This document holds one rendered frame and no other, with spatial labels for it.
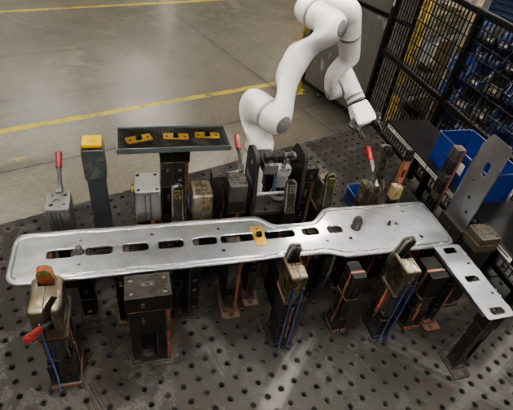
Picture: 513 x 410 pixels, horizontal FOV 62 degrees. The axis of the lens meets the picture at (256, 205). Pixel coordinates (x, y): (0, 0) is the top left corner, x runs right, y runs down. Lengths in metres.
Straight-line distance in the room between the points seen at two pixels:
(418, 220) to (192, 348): 0.89
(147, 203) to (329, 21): 0.87
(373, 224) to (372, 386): 0.51
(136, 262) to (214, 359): 0.40
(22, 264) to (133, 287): 0.32
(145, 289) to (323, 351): 0.65
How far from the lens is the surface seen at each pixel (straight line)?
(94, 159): 1.48
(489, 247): 1.62
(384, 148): 1.54
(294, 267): 1.23
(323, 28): 1.62
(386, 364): 1.56
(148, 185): 1.35
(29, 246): 1.37
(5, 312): 1.63
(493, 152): 1.56
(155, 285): 1.18
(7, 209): 3.12
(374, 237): 1.47
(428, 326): 1.71
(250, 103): 1.69
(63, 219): 1.41
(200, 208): 1.39
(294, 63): 1.65
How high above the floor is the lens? 1.94
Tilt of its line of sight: 40 degrees down
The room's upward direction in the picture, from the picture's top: 9 degrees clockwise
